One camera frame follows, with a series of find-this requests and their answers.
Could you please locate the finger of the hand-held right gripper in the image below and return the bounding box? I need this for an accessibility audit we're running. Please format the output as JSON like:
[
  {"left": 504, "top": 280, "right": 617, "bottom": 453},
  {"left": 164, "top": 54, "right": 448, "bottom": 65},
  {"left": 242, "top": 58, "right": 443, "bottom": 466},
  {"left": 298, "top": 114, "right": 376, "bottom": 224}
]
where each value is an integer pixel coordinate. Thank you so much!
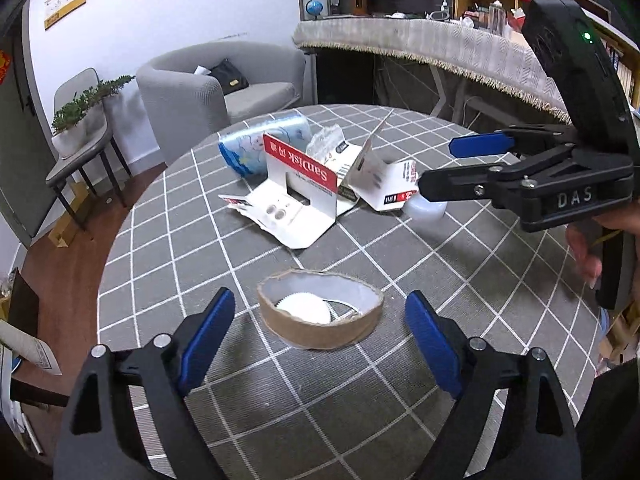
[
  {"left": 419, "top": 144, "right": 581, "bottom": 204},
  {"left": 448, "top": 125, "right": 583, "bottom": 159}
]

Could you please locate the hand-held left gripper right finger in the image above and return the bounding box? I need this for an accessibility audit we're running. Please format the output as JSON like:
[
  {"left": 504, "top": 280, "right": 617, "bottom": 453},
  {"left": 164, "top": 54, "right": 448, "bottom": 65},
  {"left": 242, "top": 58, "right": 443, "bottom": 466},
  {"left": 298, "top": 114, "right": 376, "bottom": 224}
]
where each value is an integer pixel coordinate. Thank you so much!
[{"left": 405, "top": 291, "right": 583, "bottom": 480}]

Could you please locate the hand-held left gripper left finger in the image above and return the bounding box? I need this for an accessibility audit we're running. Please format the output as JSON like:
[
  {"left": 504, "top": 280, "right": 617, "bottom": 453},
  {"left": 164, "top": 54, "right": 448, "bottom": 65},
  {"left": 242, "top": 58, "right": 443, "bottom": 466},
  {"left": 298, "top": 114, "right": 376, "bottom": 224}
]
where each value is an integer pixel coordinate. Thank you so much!
[{"left": 52, "top": 287, "right": 236, "bottom": 480}]

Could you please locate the white plastic cap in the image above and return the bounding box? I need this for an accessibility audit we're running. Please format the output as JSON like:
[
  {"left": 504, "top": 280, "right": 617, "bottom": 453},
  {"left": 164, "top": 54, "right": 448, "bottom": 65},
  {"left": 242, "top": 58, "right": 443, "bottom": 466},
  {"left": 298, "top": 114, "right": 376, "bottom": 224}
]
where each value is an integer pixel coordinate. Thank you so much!
[{"left": 403, "top": 197, "right": 449, "bottom": 225}]

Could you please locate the white grey card packaging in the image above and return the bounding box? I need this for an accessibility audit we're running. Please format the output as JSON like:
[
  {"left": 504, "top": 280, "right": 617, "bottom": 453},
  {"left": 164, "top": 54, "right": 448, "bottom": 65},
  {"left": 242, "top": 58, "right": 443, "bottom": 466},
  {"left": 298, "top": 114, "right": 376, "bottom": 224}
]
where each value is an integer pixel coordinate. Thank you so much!
[{"left": 344, "top": 109, "right": 420, "bottom": 214}]

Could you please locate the wide cardboard tape core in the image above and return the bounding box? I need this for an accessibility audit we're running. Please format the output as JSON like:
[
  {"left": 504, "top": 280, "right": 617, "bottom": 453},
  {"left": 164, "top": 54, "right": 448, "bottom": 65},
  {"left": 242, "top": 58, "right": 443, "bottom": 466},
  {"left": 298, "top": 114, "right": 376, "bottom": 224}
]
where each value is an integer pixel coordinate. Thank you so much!
[{"left": 256, "top": 268, "right": 385, "bottom": 351}]

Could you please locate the clear plastic wrapper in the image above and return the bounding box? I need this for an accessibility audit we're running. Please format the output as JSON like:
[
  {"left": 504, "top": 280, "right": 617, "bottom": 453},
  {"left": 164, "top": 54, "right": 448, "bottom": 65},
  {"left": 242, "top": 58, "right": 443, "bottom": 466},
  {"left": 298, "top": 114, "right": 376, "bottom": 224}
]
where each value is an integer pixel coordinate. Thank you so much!
[{"left": 305, "top": 124, "right": 349, "bottom": 166}]

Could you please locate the red white card packaging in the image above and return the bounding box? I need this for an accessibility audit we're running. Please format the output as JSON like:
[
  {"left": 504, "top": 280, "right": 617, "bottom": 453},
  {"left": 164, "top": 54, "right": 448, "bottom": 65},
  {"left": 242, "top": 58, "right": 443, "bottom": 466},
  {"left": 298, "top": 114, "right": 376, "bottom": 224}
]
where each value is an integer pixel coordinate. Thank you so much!
[{"left": 243, "top": 132, "right": 369, "bottom": 250}]

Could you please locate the blue white tissue pack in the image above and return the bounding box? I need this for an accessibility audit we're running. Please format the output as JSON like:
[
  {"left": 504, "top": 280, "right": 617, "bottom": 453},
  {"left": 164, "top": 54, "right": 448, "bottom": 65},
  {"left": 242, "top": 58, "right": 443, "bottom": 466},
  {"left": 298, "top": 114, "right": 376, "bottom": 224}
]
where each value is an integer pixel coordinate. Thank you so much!
[{"left": 218, "top": 112, "right": 314, "bottom": 177}]

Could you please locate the person's right hand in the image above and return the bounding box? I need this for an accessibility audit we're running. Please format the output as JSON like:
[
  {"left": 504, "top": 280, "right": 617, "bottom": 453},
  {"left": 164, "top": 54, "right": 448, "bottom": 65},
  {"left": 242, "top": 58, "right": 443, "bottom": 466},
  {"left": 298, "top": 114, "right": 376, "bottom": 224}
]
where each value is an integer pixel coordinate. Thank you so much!
[{"left": 566, "top": 211, "right": 640, "bottom": 289}]

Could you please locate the grey checked tablecloth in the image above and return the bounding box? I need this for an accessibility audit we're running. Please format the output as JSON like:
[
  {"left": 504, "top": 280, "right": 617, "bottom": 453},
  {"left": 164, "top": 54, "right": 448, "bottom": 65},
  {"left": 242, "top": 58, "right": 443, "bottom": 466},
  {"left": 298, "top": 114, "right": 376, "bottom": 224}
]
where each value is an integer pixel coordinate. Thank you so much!
[{"left": 96, "top": 104, "right": 603, "bottom": 480}]

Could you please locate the white pleated paper disc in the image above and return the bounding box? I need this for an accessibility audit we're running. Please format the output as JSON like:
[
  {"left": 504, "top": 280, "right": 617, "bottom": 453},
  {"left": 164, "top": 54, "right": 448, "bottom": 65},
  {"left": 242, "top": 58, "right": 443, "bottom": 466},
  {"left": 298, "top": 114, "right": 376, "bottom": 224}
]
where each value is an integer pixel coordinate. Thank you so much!
[{"left": 274, "top": 293, "right": 332, "bottom": 326}]

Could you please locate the fringed beige desk cloth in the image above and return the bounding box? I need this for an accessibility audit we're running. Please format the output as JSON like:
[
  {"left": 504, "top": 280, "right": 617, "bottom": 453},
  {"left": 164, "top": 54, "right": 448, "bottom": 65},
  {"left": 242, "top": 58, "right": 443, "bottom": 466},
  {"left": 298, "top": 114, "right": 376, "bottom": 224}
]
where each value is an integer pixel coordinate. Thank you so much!
[{"left": 292, "top": 13, "right": 576, "bottom": 126}]

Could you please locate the flat cardboard box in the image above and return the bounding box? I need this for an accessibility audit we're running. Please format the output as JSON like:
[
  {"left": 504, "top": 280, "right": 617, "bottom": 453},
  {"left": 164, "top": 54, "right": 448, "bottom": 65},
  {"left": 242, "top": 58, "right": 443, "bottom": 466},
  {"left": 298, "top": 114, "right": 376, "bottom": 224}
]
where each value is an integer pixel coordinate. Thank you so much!
[{"left": 48, "top": 182, "right": 91, "bottom": 250}]

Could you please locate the grey dining chair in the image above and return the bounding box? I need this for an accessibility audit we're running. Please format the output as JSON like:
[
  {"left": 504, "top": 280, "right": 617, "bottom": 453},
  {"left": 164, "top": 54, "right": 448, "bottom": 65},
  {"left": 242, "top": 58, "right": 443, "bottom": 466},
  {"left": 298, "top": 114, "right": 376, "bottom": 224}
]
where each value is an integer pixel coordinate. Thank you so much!
[{"left": 45, "top": 67, "right": 134, "bottom": 231}]

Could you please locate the potted plant in white pot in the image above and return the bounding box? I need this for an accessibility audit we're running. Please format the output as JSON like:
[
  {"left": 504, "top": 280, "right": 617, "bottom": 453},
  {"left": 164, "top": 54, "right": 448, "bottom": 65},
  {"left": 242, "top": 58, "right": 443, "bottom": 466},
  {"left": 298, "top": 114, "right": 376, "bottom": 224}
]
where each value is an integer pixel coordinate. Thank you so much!
[{"left": 51, "top": 89, "right": 101, "bottom": 159}]

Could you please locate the grey armchair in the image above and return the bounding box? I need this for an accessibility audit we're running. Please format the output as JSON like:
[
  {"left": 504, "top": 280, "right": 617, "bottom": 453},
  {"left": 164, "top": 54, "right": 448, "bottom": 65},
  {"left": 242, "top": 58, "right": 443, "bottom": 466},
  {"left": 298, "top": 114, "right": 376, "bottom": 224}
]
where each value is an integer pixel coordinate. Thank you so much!
[{"left": 135, "top": 41, "right": 307, "bottom": 166}]

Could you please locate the black bag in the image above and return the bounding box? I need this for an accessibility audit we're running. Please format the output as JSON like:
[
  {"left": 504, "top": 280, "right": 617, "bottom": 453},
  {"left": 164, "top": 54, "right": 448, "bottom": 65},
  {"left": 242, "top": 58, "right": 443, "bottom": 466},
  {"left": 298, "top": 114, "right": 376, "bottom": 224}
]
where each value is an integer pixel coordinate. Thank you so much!
[{"left": 207, "top": 57, "right": 250, "bottom": 96}]

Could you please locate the grey door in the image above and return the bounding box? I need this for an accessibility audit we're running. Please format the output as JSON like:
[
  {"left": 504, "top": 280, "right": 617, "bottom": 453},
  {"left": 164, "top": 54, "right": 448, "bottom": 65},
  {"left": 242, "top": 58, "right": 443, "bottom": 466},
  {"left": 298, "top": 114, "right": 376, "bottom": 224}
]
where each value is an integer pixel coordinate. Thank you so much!
[{"left": 0, "top": 20, "right": 56, "bottom": 242}]

